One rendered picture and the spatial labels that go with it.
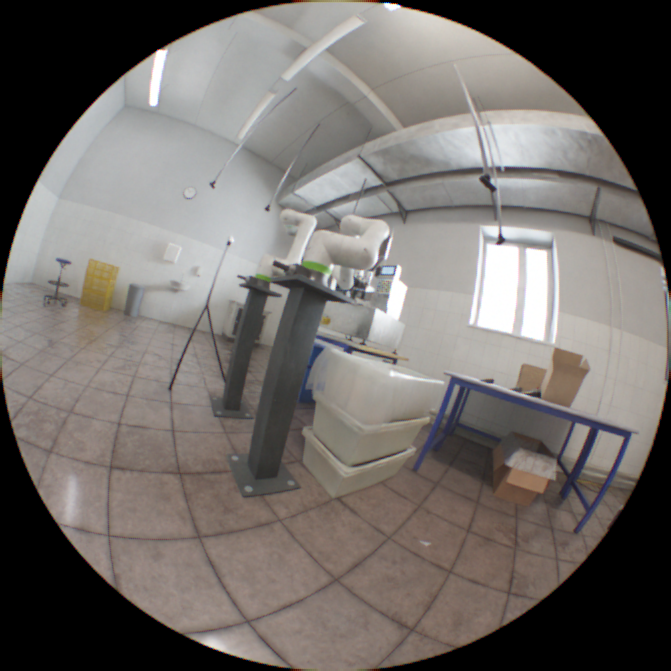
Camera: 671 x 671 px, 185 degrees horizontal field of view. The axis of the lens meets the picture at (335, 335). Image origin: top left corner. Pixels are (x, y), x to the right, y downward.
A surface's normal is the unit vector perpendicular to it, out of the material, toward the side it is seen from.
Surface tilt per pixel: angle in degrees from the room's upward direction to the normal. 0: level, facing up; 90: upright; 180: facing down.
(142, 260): 90
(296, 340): 90
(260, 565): 0
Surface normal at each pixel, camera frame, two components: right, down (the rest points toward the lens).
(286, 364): 0.61, 0.19
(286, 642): 0.29, -0.96
